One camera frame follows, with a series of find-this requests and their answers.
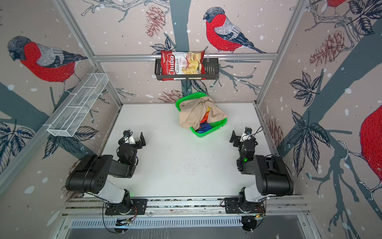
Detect green plastic basket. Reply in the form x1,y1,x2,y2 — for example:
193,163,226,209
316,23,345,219
176,92,227,137

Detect beige drawstring shorts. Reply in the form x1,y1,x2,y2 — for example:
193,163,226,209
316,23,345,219
179,96,227,130

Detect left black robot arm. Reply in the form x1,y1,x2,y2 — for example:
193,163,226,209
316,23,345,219
65,129,147,216

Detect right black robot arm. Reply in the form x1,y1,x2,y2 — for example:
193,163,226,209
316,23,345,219
224,127,293,216

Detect rainbow coloured shorts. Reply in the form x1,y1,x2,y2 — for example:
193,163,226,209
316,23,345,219
195,108,212,133

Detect red cassava chips bag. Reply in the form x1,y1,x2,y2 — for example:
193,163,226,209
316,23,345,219
160,51,206,81

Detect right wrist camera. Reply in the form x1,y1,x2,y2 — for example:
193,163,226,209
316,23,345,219
240,127,253,142

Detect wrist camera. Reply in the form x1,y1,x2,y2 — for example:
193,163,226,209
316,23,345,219
123,129,135,144
240,127,253,142

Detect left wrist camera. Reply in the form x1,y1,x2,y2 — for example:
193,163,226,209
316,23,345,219
123,129,135,144

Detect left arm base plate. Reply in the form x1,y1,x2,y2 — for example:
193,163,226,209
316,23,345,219
104,198,148,216

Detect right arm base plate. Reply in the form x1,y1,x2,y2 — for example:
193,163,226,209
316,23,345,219
223,197,266,214

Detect white wire mesh shelf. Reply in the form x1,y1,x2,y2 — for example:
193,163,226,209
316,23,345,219
43,73,109,137

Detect aluminium mounting rail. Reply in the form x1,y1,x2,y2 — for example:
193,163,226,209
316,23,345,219
61,195,311,218

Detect black wire wall basket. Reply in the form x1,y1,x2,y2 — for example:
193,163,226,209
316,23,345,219
154,58,219,81

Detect white vented cable duct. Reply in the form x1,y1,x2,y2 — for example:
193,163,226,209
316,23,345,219
69,216,243,229

